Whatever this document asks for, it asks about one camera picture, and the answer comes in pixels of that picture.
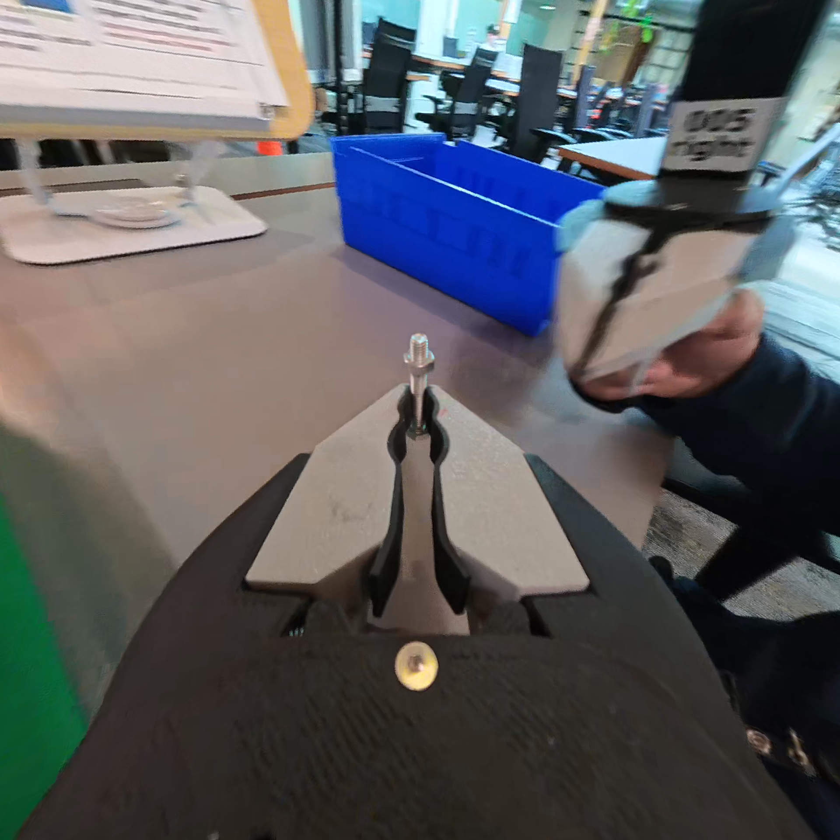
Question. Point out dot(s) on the person's right forearm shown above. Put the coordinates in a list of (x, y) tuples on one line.
[(774, 426)]

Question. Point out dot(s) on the orange traffic cone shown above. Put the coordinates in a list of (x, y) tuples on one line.
[(269, 148)]

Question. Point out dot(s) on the green plastic bin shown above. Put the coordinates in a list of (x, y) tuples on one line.
[(33, 656)]

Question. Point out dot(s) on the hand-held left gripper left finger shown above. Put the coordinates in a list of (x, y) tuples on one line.
[(321, 512)]

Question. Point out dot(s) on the instruction sheet on stand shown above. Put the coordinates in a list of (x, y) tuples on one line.
[(295, 98)]

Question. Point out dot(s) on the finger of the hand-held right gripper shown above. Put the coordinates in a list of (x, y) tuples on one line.
[(682, 289), (590, 289)]

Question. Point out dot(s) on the green hanging plant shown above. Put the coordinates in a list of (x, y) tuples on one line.
[(630, 16)]

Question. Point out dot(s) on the black mesh armrest chair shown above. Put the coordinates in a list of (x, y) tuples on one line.
[(754, 551)]

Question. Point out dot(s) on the white top desk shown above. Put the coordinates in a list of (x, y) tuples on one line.
[(617, 157)]

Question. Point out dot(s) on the row of black office chairs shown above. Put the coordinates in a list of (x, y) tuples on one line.
[(531, 98)]

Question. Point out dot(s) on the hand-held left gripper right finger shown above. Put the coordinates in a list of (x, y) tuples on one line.
[(505, 512)]

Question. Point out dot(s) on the silver hex nut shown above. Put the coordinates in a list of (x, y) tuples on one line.
[(418, 359)]

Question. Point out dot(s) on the person's right hand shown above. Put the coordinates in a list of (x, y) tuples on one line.
[(709, 361)]

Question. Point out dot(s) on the person's dark clothing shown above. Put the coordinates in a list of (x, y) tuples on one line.
[(787, 669)]

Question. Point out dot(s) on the blue plastic bin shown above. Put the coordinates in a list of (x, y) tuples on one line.
[(459, 249)]

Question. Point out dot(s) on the silver hex bolt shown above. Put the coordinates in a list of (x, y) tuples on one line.
[(417, 394)]

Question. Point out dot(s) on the round dark badge reel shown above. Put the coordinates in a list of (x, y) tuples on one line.
[(761, 745)]

